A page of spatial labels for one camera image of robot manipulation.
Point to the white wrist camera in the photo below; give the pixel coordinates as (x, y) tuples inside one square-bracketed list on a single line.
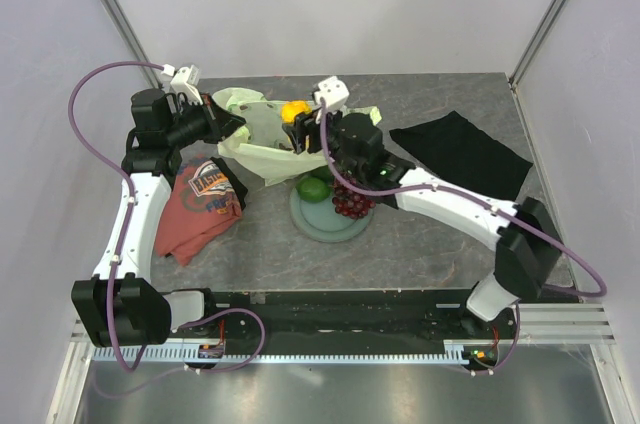
[(183, 80), (332, 93)]

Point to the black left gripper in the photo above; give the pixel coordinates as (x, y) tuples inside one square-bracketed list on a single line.
[(219, 122)]

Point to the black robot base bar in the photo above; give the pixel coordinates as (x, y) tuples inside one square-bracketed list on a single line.
[(431, 315)]

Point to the yellow pear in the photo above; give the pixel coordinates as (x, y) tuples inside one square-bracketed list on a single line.
[(295, 111)]

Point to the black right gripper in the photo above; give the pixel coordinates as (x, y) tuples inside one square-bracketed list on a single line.
[(305, 125)]

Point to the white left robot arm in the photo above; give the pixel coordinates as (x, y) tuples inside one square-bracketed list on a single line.
[(118, 301)]

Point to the black folded cloth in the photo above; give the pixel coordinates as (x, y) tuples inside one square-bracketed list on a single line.
[(460, 153)]

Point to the red grape bunch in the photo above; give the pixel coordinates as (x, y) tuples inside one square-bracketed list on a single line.
[(351, 204)]

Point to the grey slotted cable duct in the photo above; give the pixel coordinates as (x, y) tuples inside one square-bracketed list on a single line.
[(194, 353)]

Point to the aluminium corner frame rail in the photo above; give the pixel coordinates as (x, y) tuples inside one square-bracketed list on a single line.
[(546, 24)]

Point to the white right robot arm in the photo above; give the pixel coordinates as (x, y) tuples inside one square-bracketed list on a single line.
[(522, 235)]

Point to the red printed t-shirt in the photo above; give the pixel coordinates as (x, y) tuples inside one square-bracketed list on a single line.
[(207, 200)]

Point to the grey green plate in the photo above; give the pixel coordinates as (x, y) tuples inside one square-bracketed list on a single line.
[(320, 222)]

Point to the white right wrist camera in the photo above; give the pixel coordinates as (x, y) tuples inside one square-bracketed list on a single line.
[(332, 93)]

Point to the left aluminium frame post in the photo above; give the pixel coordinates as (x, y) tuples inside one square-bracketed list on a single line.
[(117, 14)]

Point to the light green plastic bag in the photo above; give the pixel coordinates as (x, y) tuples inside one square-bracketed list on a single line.
[(261, 145)]

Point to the green avocado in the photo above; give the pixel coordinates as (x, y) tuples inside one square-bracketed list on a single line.
[(323, 173)]

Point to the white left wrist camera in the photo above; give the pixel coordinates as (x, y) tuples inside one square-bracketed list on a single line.
[(183, 80)]

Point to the green lime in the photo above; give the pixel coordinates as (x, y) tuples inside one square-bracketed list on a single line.
[(313, 190)]

